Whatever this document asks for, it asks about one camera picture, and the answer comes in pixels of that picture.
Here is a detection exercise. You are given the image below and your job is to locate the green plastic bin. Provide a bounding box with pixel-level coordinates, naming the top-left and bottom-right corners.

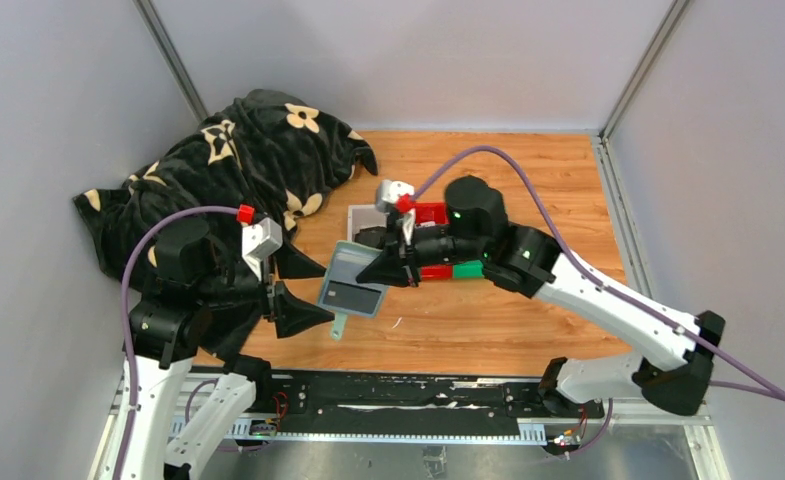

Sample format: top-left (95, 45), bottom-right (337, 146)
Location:
top-left (452, 260), bottom-right (484, 280)

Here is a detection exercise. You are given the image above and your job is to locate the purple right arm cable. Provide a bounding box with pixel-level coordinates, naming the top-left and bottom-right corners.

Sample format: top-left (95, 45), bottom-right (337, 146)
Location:
top-left (395, 145), bottom-right (785, 417)

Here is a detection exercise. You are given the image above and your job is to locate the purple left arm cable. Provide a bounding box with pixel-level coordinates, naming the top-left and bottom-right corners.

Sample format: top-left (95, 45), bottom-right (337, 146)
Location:
top-left (110, 203), bottom-right (257, 480)

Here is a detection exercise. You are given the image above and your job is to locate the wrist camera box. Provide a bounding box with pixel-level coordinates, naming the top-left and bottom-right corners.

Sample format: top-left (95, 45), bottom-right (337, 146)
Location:
top-left (375, 179), bottom-right (416, 245)
top-left (240, 217), bottom-right (283, 281)

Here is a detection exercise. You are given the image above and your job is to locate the dark card in holder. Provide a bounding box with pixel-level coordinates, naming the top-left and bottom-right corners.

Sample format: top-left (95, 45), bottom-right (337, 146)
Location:
top-left (318, 281), bottom-right (385, 318)

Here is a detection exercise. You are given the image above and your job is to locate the white plastic bin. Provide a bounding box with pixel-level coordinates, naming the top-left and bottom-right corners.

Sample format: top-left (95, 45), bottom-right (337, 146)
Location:
top-left (346, 204), bottom-right (386, 242)

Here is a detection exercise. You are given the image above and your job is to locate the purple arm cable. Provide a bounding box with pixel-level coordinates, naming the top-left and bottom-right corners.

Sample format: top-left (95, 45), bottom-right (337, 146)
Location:
top-left (395, 145), bottom-right (785, 417)
top-left (110, 203), bottom-right (257, 480)

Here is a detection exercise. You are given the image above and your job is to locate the teal leather card holder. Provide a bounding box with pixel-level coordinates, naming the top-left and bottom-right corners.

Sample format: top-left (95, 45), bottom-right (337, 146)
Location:
top-left (317, 241), bottom-right (388, 341)

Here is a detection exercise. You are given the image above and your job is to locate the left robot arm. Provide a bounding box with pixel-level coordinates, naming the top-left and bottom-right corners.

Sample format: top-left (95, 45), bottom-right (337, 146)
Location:
top-left (98, 206), bottom-right (333, 479)

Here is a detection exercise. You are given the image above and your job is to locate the red plastic bin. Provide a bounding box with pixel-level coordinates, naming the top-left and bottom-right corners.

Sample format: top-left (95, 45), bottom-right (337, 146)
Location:
top-left (415, 202), bottom-right (453, 280)

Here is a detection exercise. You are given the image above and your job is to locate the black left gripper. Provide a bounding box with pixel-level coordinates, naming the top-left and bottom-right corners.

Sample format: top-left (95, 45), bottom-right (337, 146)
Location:
top-left (197, 230), bottom-right (336, 333)

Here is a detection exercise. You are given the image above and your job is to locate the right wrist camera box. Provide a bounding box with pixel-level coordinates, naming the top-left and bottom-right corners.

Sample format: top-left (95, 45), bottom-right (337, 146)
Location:
top-left (375, 179), bottom-right (416, 245)

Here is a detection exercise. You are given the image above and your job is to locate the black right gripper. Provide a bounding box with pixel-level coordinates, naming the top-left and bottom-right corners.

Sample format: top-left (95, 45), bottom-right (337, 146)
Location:
top-left (355, 217), bottom-right (487, 290)

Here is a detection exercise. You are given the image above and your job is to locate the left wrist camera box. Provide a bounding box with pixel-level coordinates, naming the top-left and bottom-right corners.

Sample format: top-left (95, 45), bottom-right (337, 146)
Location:
top-left (240, 217), bottom-right (283, 281)

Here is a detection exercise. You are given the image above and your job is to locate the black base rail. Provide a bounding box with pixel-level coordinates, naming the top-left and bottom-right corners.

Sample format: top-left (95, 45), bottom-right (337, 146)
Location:
top-left (226, 369), bottom-right (606, 446)

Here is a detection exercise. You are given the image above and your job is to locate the black floral fleece blanket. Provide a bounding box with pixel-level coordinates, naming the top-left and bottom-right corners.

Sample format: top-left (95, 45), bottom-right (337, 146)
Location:
top-left (72, 88), bottom-right (380, 359)

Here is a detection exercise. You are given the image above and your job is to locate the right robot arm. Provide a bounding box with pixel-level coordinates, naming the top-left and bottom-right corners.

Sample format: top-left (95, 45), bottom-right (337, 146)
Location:
top-left (357, 176), bottom-right (725, 418)

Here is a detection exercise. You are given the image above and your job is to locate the black cards stack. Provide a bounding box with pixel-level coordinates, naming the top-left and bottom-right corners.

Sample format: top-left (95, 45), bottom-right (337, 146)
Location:
top-left (354, 226), bottom-right (387, 249)

